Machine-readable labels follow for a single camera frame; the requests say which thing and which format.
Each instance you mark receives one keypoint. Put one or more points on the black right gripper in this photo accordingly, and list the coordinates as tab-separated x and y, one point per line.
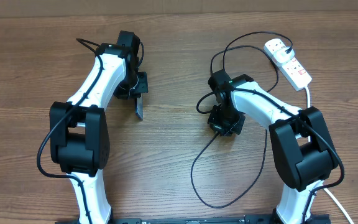
220	129

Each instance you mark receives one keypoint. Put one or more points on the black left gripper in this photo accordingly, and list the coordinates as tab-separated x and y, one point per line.
142	86

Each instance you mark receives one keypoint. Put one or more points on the smartphone with teal screen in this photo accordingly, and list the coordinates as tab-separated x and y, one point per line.
139	107

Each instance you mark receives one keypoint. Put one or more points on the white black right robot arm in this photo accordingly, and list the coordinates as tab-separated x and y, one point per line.
303	151

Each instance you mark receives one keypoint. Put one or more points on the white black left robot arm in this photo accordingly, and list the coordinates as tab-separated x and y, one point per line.
78	136

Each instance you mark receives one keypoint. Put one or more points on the white charger plug adapter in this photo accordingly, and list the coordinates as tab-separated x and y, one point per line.
282	56

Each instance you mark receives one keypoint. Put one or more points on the white power extension strip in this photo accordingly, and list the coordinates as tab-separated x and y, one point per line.
293	71

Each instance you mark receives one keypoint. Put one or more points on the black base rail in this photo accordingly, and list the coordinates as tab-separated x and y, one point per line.
191	220

